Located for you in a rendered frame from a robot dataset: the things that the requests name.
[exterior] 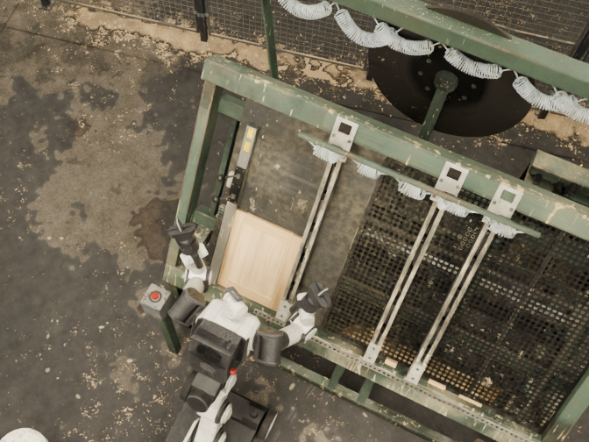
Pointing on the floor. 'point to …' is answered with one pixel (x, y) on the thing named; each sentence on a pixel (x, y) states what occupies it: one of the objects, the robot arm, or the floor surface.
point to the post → (170, 335)
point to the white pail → (24, 436)
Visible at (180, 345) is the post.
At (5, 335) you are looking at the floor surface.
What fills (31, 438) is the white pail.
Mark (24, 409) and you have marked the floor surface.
